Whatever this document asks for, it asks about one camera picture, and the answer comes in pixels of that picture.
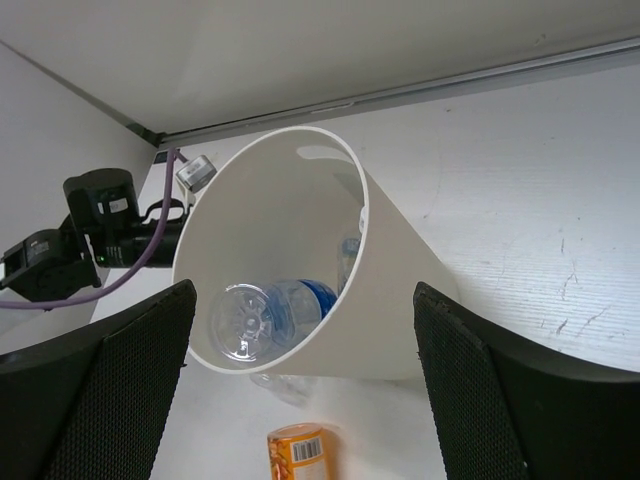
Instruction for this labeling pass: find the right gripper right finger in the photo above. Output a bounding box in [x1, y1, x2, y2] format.
[413, 282, 639, 479]

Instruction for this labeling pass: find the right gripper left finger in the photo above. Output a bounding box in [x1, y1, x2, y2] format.
[1, 280, 196, 479]

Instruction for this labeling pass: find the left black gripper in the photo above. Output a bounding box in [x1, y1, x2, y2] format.
[107, 198, 191, 268]

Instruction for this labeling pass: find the blue label plastic bottle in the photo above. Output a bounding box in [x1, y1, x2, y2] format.
[208, 279, 337, 368]

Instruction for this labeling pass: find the clear plastic bottle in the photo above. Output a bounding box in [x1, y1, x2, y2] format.
[249, 373, 316, 407]

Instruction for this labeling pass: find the white label lemon bottle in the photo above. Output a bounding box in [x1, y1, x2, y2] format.
[337, 207, 367, 295]

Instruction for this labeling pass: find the cream plastic bin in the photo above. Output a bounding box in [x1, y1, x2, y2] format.
[173, 126, 458, 380]

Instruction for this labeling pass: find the orange juice bottle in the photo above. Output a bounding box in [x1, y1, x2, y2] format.
[267, 422, 342, 480]

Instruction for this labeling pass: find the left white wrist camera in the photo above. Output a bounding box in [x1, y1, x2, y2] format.
[175, 153, 217, 194]

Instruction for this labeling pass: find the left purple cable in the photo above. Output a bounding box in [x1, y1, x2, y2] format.
[0, 147, 189, 311]

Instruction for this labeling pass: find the aluminium table frame rail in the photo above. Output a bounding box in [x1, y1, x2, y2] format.
[1, 36, 639, 148]

